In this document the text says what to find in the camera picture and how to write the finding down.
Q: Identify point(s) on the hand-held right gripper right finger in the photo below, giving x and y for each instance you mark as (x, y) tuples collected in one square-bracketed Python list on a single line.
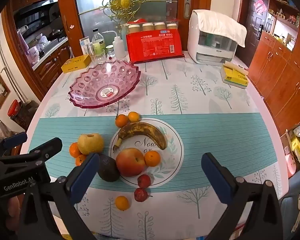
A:
[(217, 177)]

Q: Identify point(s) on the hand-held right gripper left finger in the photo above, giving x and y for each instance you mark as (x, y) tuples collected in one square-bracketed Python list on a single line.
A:
[(83, 177)]

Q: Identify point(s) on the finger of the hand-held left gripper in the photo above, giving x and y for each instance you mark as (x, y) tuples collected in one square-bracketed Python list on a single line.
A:
[(15, 139), (48, 147)]

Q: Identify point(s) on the tangerine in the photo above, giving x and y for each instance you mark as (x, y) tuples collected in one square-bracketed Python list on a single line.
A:
[(121, 203), (121, 120), (133, 117), (74, 150), (152, 158), (80, 160)]

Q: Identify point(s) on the dark avocado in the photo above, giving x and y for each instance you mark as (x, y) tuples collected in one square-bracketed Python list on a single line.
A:
[(108, 169)]

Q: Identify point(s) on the yellow pear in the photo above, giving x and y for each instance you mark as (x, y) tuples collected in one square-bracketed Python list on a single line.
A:
[(90, 143)]

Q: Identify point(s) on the red apple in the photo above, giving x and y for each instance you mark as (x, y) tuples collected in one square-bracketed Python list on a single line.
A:
[(130, 162)]

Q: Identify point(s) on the red lychee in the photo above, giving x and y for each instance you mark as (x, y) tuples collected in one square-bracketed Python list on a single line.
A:
[(143, 180), (140, 194)]

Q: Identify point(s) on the pink glass fruit bowl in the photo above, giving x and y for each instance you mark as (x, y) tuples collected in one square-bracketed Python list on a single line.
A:
[(90, 85)]

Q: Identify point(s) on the spotted ripe banana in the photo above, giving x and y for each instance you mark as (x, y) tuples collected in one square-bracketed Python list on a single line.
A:
[(145, 130)]

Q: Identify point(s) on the person's left hand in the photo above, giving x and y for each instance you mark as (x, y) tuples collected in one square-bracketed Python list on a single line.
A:
[(13, 207)]

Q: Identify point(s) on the red lidded dark jar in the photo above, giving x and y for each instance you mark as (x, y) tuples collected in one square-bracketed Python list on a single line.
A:
[(15, 107)]

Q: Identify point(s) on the teal striped placemat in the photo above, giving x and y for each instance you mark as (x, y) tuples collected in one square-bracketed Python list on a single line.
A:
[(227, 135)]

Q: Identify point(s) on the metal pole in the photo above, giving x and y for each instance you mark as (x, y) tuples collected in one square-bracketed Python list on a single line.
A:
[(8, 70)]

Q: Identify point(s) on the pink plastic basin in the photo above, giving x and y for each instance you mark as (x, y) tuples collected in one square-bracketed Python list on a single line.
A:
[(290, 166)]

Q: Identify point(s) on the blue grey chair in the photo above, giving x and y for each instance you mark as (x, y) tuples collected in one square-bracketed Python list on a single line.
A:
[(293, 187)]

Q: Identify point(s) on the wooden kitchen base cabinet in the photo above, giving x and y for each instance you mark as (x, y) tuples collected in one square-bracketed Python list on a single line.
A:
[(51, 65)]

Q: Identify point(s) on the yellow tin box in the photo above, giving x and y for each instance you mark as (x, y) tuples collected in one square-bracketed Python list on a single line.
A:
[(75, 63)]

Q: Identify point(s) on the pink plastic bag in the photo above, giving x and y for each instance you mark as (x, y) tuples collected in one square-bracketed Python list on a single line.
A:
[(33, 53)]

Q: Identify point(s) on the yellow tissue pack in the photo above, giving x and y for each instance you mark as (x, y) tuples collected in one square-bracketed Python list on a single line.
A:
[(236, 78)]

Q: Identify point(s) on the clear drinking glass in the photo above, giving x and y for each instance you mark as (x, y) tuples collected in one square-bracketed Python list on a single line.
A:
[(98, 58)]

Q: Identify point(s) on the white blue carton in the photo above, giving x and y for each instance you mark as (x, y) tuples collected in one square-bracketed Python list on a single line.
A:
[(84, 42)]

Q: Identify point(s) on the small glass jar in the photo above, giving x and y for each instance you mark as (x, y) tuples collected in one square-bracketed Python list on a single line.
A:
[(110, 52)]

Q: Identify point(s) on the clear bottle green label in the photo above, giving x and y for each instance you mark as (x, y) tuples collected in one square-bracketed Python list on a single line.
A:
[(98, 43)]

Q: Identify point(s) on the wooden storage cabinet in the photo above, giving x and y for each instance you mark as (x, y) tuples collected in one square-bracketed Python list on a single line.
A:
[(277, 75)]

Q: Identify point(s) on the white wash bottle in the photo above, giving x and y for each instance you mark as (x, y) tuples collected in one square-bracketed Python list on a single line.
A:
[(118, 47)]

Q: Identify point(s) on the black range hood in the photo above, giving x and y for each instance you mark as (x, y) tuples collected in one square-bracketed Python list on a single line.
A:
[(35, 10)]

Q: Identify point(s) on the white countertop appliance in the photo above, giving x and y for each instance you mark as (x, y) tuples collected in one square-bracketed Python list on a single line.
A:
[(197, 42)]

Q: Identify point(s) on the red paper cup package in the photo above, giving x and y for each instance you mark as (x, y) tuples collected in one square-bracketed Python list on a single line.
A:
[(155, 45)]

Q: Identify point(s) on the dark entrance door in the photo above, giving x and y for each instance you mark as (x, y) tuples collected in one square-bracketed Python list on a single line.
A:
[(251, 35)]

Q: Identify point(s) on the white cloth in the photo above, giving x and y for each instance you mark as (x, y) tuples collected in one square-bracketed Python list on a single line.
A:
[(222, 23)]

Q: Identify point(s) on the gold door ornament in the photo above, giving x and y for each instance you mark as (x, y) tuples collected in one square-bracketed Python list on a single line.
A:
[(125, 2)]

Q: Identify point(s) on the red door decoration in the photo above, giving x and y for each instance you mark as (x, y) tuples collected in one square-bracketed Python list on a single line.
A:
[(260, 6)]

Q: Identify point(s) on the wooden framed wall niche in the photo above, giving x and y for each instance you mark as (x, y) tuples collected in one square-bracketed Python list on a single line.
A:
[(0, 85)]

